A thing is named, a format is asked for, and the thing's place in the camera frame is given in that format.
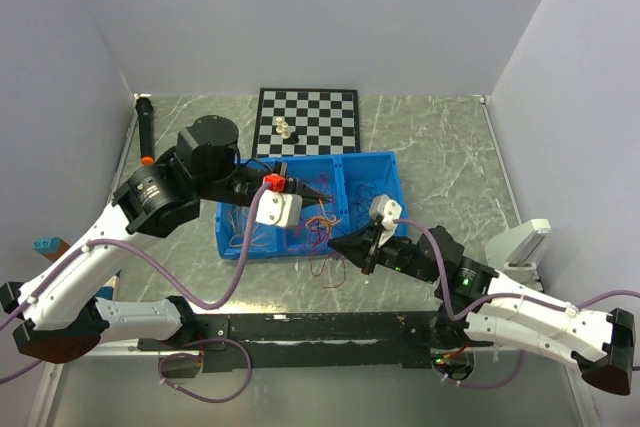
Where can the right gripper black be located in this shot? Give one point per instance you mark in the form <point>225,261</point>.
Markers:
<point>360,249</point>

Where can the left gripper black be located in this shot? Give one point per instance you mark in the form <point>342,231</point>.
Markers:
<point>307,192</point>

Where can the blue three-compartment plastic bin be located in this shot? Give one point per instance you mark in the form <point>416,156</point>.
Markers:
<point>353,180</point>

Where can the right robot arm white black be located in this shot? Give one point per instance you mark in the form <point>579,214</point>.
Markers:
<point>481,304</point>

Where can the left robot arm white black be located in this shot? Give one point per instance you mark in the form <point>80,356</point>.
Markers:
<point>61,317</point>

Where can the cream chess piece front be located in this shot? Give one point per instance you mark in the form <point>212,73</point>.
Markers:
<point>284,131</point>

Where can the cream chess piece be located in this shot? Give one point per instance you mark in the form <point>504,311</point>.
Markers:
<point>284,131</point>
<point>280,122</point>

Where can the cream chess piece rear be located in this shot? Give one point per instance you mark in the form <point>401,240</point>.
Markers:
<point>280,122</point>

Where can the black white chessboard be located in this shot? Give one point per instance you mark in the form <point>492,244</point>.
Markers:
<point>326,121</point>

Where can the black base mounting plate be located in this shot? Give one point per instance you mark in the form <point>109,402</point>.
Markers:
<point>343,339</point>

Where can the white grey stand device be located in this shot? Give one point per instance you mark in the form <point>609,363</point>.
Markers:
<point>518,251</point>

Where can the black marker orange cap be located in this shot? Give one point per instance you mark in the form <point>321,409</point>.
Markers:
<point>145,113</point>

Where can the blue lego brick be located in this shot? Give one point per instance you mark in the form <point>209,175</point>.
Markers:
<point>110,289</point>

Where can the blue brown toy block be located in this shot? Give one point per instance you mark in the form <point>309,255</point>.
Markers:
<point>52,248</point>

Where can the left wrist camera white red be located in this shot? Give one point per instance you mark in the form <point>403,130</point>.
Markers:
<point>277,208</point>

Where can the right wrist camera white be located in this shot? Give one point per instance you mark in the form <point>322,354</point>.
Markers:
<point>385,210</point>

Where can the aluminium frame rail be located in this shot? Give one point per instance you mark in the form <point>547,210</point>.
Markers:
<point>118,385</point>

